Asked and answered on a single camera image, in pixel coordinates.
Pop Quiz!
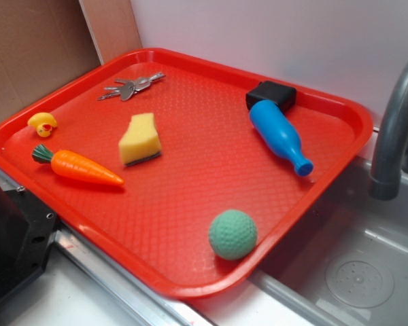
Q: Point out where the green dimpled ball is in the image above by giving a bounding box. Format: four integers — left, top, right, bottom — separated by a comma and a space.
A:
208, 209, 258, 261

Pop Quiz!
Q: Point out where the brown cardboard panel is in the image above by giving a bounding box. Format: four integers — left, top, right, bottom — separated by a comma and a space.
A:
0, 1, 100, 122

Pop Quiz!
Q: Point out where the red plastic tray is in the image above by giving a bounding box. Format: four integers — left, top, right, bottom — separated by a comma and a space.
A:
0, 49, 373, 299

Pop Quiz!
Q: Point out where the grey plastic sink basin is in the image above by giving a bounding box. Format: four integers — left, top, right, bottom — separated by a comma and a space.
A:
186, 159, 408, 326

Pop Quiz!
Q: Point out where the grey sink faucet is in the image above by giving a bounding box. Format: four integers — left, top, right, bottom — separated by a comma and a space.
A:
369, 63, 408, 200

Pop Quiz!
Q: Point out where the orange toy carrot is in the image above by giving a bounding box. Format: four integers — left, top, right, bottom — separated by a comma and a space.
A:
31, 144, 124, 186

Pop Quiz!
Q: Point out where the blue plastic bottle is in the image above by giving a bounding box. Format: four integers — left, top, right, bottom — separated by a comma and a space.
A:
249, 100, 313, 177

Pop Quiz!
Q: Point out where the black rectangular box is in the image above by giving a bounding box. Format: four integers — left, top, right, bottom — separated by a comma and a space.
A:
245, 81, 297, 113

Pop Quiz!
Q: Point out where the yellow sponge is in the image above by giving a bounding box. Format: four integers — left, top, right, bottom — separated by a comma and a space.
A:
118, 113, 162, 166

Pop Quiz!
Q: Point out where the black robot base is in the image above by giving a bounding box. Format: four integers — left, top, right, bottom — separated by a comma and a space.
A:
0, 187, 57, 304

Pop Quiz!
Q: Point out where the silver key bunch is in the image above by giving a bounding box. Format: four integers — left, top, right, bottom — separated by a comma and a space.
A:
97, 72, 166, 101

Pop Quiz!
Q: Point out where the yellow rubber duck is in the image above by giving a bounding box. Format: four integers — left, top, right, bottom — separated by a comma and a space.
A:
27, 112, 58, 138

